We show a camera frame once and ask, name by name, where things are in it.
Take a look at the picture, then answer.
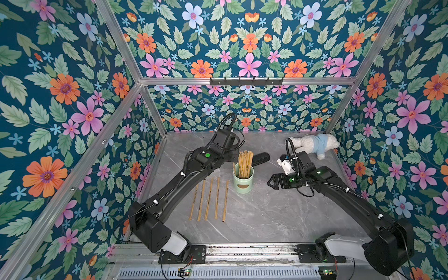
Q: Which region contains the tan paper straw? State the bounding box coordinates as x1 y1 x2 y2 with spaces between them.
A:
189 185 199 221
215 177 221 219
197 180 207 222
204 178 214 221
222 180 229 222

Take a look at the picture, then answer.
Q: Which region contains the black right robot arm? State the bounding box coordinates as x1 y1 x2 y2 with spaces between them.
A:
268 138 415 276

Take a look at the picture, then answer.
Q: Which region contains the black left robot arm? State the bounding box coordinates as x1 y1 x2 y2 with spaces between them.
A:
128 113 244 259

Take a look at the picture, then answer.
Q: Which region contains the bundle of paper straws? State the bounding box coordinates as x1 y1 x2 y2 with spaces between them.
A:
239 151 254 179

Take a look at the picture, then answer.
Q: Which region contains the light green metal cup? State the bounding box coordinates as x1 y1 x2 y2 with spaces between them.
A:
233 164 254 194

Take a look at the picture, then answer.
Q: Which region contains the white plush toy blue shirt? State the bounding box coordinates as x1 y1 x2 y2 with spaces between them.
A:
291 134 340 160

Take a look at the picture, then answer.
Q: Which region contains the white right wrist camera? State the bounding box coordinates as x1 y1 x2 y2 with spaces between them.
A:
277 155 296 175

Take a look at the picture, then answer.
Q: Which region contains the black wall hook rail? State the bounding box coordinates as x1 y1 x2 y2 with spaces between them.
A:
209 77 284 87

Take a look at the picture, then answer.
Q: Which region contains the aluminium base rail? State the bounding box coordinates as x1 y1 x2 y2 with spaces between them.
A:
104 243 382 280

